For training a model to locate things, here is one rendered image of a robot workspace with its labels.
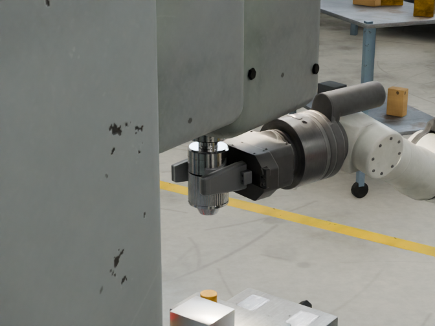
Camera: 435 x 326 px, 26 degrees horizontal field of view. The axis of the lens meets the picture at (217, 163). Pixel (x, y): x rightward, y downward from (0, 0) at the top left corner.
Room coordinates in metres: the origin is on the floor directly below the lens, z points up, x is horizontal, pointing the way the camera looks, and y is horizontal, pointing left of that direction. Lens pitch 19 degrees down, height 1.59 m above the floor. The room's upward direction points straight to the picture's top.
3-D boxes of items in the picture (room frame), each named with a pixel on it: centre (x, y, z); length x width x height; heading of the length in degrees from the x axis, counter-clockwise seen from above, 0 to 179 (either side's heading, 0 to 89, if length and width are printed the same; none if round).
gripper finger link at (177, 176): (1.04, 0.03, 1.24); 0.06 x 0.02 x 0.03; 128
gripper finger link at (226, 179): (0.99, -0.01, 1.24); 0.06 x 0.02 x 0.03; 128
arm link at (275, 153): (1.07, -0.06, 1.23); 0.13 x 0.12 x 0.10; 38
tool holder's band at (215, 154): (1.01, 0.01, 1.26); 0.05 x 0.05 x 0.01
